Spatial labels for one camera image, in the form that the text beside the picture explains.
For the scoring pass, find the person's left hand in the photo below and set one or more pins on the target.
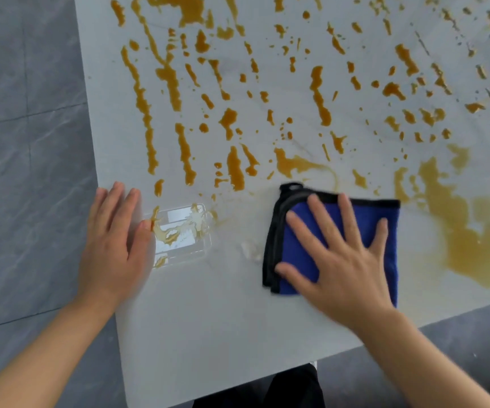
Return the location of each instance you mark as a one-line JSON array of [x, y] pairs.
[[106, 259]]

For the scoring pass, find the person's right hand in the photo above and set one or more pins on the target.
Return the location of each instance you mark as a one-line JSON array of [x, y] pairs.
[[351, 280]]

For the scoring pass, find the person's right middle finger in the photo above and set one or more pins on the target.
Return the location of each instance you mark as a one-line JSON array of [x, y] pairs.
[[326, 218]]

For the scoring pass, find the person's right little finger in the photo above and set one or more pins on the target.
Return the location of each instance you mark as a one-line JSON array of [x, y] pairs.
[[380, 235]]

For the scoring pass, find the person's left thumb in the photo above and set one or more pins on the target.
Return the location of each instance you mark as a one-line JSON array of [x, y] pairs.
[[146, 237]]

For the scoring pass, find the person's right thumb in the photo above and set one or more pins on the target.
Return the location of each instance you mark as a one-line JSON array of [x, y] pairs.
[[294, 276]]

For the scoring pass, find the person's left middle finger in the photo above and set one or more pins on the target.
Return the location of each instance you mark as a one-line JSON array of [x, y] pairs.
[[113, 206]]

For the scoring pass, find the blue black-edged cleaning cloth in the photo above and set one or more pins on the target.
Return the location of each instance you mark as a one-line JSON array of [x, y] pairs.
[[296, 254]]

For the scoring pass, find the person's right forearm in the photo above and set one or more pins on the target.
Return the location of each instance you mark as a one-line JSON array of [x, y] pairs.
[[419, 365]]

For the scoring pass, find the person's left forearm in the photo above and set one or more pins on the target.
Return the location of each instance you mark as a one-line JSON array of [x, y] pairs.
[[36, 361]]

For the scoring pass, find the clear plastic film sheet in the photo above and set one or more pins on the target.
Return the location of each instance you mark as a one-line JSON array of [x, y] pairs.
[[185, 235]]

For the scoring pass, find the brown liquid spill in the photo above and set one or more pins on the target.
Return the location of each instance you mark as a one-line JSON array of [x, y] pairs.
[[462, 233]]

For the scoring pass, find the person's black trousers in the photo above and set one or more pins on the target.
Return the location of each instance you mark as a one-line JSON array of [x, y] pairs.
[[279, 388]]

